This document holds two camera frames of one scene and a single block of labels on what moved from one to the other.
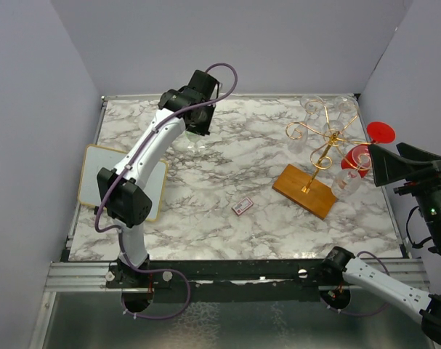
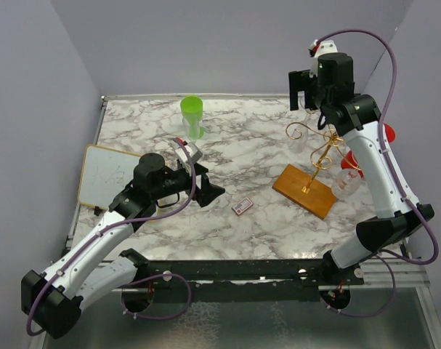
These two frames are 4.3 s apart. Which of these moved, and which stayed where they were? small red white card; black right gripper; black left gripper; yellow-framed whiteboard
Moved: black right gripper; black left gripper
Stayed: yellow-framed whiteboard; small red white card
